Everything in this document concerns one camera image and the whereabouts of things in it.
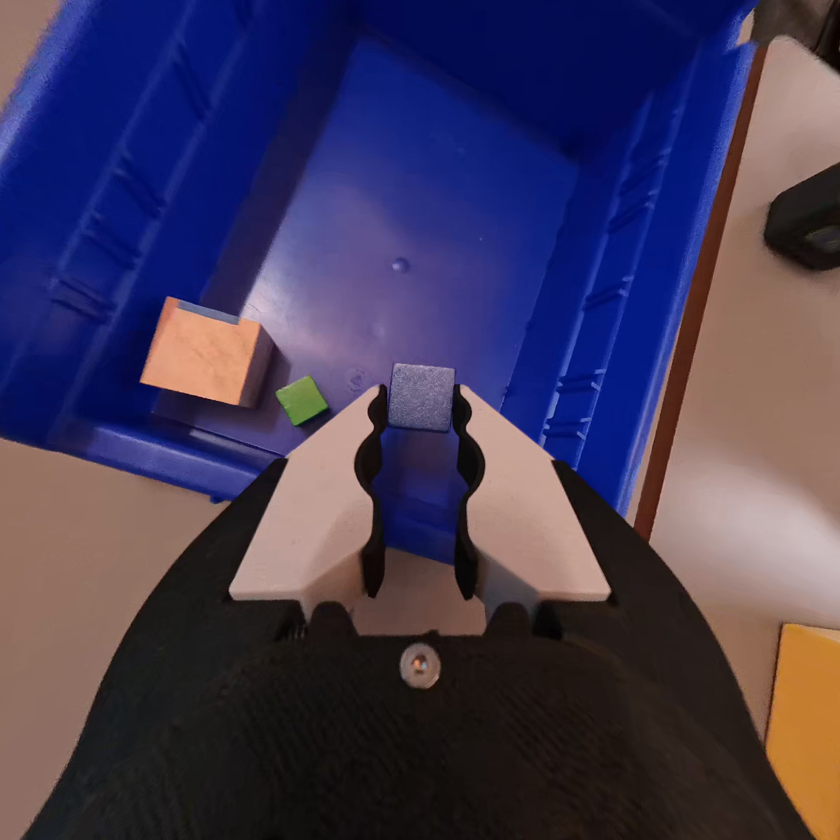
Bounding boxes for grey desk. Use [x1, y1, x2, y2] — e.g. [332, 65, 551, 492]
[0, 0, 767, 840]

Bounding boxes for small blue-grey cube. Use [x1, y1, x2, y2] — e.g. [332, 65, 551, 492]
[388, 363, 455, 434]

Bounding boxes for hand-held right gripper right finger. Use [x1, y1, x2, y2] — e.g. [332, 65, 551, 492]
[451, 385, 613, 613]

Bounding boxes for black rounded object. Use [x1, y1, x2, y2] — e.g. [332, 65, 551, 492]
[763, 164, 840, 271]

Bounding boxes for adjoining grey table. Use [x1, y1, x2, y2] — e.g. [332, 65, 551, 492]
[646, 36, 840, 756]

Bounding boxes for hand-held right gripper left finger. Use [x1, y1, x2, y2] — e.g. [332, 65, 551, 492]
[228, 385, 389, 613]

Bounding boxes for small green cube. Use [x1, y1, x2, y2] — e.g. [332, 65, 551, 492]
[275, 375, 330, 427]

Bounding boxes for yellow bin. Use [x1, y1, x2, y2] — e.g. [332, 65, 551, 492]
[764, 623, 840, 840]

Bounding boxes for wooden block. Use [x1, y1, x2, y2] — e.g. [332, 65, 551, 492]
[140, 297, 275, 409]

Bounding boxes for blue plastic bin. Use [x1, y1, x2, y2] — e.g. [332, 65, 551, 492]
[0, 0, 762, 565]

